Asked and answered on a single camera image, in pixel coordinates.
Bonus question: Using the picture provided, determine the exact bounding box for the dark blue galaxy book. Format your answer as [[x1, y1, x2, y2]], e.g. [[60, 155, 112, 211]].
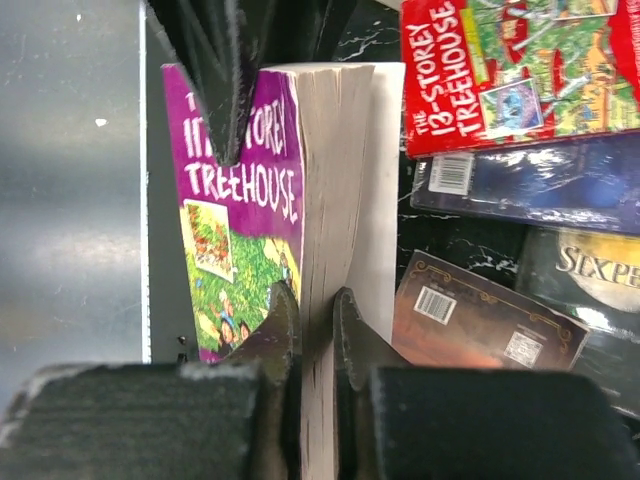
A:
[[410, 132, 639, 235]]

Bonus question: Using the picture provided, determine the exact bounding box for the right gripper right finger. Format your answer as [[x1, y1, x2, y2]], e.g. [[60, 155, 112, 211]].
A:
[[333, 288, 639, 479]]

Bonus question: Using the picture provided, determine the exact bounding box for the purple 117-storey treehouse book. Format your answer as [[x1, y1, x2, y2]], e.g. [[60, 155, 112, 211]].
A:
[[161, 62, 405, 479]]

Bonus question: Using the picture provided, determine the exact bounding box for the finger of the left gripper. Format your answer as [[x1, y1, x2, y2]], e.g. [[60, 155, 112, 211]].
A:
[[146, 0, 358, 166]]

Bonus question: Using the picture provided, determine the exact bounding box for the dark tale of cities book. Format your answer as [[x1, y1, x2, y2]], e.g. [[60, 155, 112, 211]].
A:
[[391, 251, 589, 370]]

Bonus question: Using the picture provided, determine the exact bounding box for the black moon and sixpence book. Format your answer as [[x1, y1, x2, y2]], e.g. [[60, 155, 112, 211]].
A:
[[515, 227, 639, 417]]

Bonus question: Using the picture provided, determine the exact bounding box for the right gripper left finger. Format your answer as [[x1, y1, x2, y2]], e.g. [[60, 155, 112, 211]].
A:
[[1, 283, 299, 479]]

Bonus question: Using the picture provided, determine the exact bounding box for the red 13-storey treehouse book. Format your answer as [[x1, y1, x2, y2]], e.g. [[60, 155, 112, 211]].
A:
[[400, 0, 639, 158]]

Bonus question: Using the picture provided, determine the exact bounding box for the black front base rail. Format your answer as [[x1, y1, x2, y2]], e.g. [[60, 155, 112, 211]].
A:
[[142, 7, 198, 363]]

